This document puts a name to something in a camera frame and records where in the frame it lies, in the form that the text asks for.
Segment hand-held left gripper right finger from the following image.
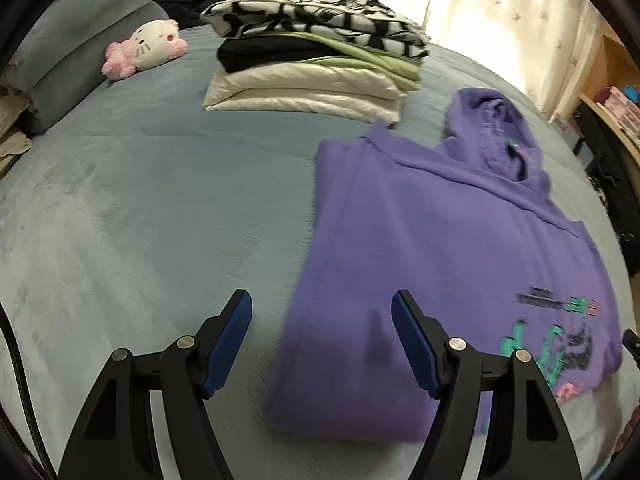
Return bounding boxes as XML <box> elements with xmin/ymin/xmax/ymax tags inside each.
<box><xmin>391</xmin><ymin>288</ymin><xmax>583</xmax><ymax>480</ymax></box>

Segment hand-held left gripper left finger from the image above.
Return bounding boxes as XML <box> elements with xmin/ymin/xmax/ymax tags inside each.
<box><xmin>59</xmin><ymin>288</ymin><xmax>253</xmax><ymax>480</ymax></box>

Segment purple hoodie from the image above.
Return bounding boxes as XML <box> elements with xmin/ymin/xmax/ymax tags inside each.
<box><xmin>262</xmin><ymin>87</ymin><xmax>626</xmax><ymax>443</ymax></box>

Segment light blue bed blanket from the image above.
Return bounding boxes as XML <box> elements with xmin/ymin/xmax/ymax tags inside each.
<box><xmin>0</xmin><ymin>25</ymin><xmax>640</xmax><ymax>480</ymax></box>

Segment pink boxes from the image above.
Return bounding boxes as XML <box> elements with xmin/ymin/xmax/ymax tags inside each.
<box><xmin>595</xmin><ymin>85</ymin><xmax>640</xmax><ymax>136</ymax></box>

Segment folded cream white garment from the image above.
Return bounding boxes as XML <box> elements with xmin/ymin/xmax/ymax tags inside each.
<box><xmin>202</xmin><ymin>60</ymin><xmax>421</xmax><ymax>126</ymax></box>

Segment wooden shelf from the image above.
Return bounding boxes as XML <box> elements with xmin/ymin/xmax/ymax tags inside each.
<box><xmin>575</xmin><ymin>30</ymin><xmax>640</xmax><ymax>161</ymax></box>

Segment folded green garment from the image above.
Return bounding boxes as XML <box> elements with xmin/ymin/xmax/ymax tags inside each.
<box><xmin>270</xmin><ymin>30</ymin><xmax>426</xmax><ymax>81</ymax></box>

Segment folded black garment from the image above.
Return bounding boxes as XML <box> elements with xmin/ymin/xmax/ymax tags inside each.
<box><xmin>217</xmin><ymin>35</ymin><xmax>341</xmax><ymax>73</ymax></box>

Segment beige cloth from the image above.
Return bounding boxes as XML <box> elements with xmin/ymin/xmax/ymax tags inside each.
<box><xmin>0</xmin><ymin>92</ymin><xmax>33</xmax><ymax>176</ymax></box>

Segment grey blue pillow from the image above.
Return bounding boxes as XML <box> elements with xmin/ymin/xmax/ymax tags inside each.
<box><xmin>7</xmin><ymin>0</ymin><xmax>188</xmax><ymax>66</ymax></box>
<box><xmin>27</xmin><ymin>2</ymin><xmax>173</xmax><ymax>136</ymax></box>

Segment pink and white plush toy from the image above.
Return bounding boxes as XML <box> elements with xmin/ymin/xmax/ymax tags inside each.
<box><xmin>101</xmin><ymin>19</ymin><xmax>189</xmax><ymax>81</ymax></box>

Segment cream patterned curtain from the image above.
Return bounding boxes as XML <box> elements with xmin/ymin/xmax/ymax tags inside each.
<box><xmin>205</xmin><ymin>0</ymin><xmax>616</xmax><ymax>121</ymax></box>

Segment black and white patterned garment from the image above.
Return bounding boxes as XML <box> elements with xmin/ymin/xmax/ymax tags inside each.
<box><xmin>200</xmin><ymin>0</ymin><xmax>431</xmax><ymax>58</ymax></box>

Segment black cable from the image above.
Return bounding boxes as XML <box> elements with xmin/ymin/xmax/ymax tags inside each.
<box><xmin>0</xmin><ymin>305</ymin><xmax>56</xmax><ymax>480</ymax></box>

